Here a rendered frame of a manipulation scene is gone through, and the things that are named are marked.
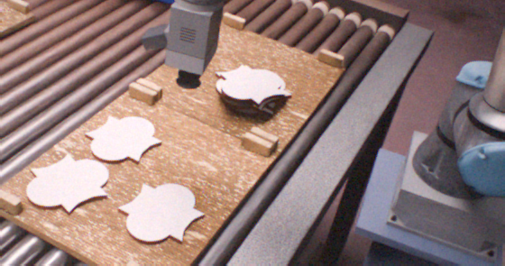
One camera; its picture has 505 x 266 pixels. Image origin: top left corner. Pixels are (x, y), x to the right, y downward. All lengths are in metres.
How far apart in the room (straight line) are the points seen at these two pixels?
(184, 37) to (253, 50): 0.60
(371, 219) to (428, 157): 0.16
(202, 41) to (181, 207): 0.29
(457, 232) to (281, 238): 0.34
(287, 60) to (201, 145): 0.41
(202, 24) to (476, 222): 0.61
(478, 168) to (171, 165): 0.52
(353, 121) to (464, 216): 0.34
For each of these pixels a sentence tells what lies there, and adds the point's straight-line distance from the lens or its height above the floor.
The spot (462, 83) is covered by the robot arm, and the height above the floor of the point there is 1.17.
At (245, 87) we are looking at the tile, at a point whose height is 0.99.
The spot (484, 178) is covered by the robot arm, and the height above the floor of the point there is 1.12.
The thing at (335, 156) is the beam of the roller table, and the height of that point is 0.92.
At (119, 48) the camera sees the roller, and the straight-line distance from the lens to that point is 1.53.
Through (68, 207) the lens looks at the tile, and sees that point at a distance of 1.07.
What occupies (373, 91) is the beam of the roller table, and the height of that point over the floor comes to 0.92.
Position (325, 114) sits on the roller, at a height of 0.92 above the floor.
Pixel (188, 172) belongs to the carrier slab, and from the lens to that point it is 1.16.
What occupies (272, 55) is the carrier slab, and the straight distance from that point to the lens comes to 1.55.
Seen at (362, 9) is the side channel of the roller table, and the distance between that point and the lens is 1.89.
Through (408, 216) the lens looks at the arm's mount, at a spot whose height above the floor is 0.91.
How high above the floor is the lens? 1.71
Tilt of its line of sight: 37 degrees down
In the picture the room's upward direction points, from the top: 10 degrees clockwise
